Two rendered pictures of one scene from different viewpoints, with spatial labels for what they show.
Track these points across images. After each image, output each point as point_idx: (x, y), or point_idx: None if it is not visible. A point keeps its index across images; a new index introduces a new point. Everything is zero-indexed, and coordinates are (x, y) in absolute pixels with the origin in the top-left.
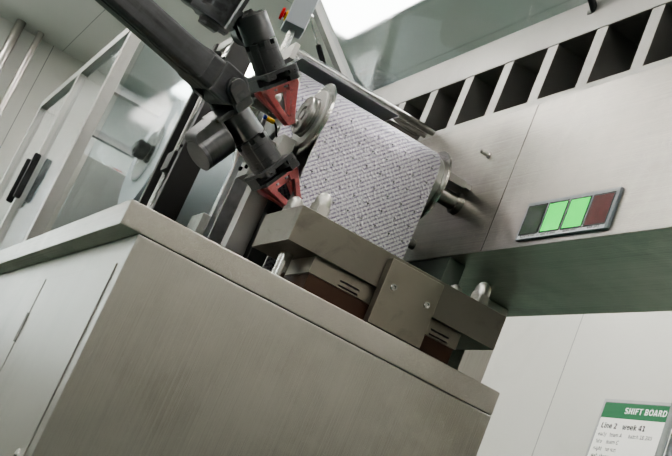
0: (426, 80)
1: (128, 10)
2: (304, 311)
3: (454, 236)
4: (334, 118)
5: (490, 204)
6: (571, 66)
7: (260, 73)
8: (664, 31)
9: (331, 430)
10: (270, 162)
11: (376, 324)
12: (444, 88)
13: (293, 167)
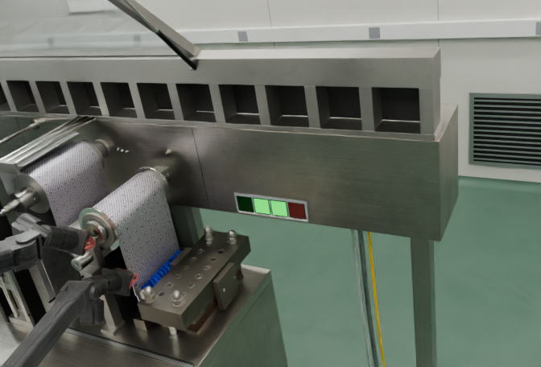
0: (44, 70)
1: (44, 356)
2: (218, 349)
3: (178, 195)
4: (118, 229)
5: (196, 183)
6: (184, 86)
7: (70, 249)
8: (269, 98)
9: (245, 356)
10: (120, 285)
11: (226, 307)
12: (71, 81)
13: (132, 277)
